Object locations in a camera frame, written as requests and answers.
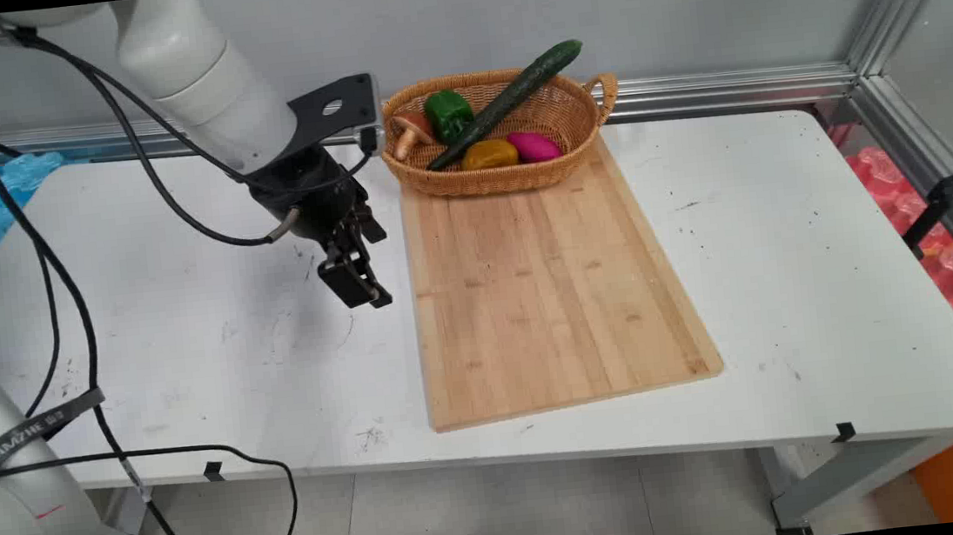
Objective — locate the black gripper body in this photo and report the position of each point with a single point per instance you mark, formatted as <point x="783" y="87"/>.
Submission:
<point x="308" y="201"/>

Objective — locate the yellow-brown potato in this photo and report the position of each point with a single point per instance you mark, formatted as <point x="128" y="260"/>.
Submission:
<point x="489" y="154"/>

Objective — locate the long aluminium frame rail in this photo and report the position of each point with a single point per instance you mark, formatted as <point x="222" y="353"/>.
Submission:
<point x="687" y="94"/>

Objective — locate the green bell pepper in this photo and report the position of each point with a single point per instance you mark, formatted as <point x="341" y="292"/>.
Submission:
<point x="448" y="113"/>

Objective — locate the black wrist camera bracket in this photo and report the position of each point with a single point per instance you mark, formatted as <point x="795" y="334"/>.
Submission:
<point x="346" y="96"/>

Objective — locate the brown toy mushroom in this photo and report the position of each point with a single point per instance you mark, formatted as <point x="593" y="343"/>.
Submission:
<point x="414" y="123"/>

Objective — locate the magenta sweet potato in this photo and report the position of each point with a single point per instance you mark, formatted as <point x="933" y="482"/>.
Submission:
<point x="535" y="146"/>

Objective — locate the grey table leg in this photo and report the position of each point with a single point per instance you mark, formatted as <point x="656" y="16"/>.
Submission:
<point x="855" y="476"/>

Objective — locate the black table edge clip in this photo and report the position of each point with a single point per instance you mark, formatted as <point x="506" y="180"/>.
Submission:
<point x="214" y="472"/>
<point x="844" y="432"/>

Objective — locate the woven wicker basket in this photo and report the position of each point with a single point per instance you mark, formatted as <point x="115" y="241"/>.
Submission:
<point x="503" y="182"/>

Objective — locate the long green cucumber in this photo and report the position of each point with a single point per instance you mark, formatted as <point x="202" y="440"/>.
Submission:
<point x="529" y="83"/>

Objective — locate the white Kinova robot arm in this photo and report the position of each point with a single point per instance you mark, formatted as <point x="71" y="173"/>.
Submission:
<point x="195" y="67"/>

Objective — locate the short aluminium frame rail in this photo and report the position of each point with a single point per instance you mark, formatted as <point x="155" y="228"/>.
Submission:
<point x="911" y="147"/>

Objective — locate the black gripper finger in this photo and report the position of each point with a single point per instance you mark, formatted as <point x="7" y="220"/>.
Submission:
<point x="351" y="284"/>
<point x="369" y="225"/>

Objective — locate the black tripod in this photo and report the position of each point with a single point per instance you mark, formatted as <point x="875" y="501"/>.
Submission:
<point x="946" y="192"/>

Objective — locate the wooden cutting board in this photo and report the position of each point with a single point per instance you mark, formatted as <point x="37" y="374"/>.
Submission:
<point x="532" y="297"/>

